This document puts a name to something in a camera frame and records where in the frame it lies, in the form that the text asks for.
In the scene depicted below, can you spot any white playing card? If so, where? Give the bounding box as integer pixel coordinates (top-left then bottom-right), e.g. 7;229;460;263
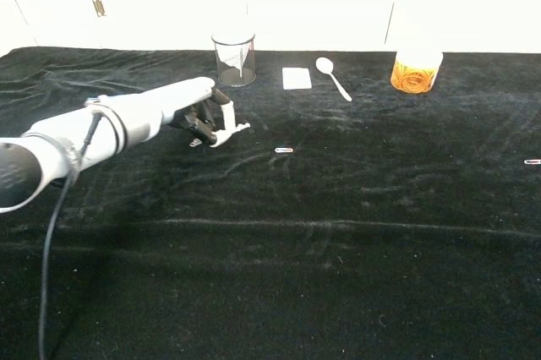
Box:
281;67;313;90

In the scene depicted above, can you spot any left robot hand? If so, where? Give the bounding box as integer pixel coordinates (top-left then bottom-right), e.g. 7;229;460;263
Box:
139;76;251;149

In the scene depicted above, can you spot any clear jar of rubber bands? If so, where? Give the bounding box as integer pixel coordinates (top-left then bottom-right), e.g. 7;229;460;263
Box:
390;49;445;94

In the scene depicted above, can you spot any clear empty glass cup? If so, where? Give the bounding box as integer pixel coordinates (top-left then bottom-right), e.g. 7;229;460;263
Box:
211;34;257;87

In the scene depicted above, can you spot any white folded paper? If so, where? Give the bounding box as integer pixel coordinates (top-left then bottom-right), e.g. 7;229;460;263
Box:
215;36;250;79

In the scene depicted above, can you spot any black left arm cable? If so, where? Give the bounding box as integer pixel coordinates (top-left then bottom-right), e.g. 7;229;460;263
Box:
37;110;105;360

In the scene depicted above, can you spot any white plastic spoon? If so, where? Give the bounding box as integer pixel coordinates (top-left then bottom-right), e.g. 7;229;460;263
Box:
314;57;353;103

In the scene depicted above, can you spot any black velvet tablecloth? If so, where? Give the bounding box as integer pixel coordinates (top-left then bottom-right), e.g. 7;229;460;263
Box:
0;46;541;360

